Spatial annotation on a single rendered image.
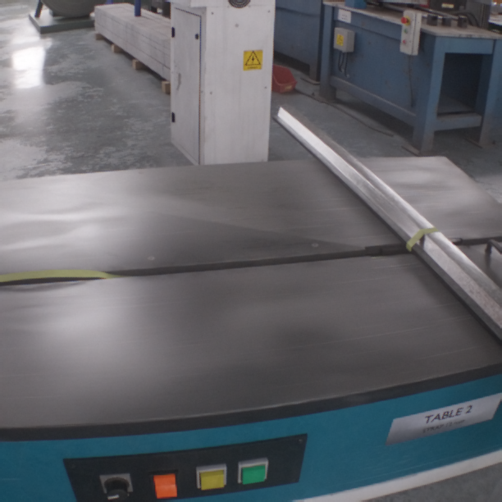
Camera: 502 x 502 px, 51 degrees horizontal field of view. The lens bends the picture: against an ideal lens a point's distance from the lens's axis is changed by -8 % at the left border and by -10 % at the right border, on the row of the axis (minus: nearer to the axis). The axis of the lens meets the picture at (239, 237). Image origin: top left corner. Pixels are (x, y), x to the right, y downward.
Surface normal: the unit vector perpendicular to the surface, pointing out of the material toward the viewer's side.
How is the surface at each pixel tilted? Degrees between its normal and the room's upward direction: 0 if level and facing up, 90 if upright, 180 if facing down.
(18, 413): 0
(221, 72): 90
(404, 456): 90
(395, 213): 75
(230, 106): 90
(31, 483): 90
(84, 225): 0
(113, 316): 0
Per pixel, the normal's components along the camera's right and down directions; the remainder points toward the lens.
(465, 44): 0.43, 0.47
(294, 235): 0.03, -0.86
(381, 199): -0.92, -0.11
